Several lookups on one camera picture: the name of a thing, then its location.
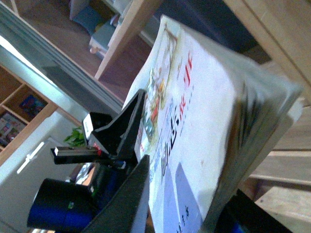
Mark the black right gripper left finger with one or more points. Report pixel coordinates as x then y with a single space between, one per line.
127 211

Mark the white illustrated paperback book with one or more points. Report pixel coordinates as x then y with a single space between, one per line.
201 126

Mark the white cabinet with handle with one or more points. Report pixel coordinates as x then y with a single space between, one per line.
18 191

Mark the right wooden shelf unit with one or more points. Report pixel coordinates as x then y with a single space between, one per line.
279 97

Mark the black blue cylindrical robot base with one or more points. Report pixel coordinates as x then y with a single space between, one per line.
62 207

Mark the wooden cubby bookcase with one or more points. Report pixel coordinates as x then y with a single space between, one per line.
22 110

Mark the green potted plant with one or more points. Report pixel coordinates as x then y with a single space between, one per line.
76 138

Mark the blue cushioned stool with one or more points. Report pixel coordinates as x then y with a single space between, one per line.
99 20

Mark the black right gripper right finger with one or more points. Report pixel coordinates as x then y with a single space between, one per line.
242 215

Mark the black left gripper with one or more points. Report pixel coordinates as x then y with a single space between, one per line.
107 140

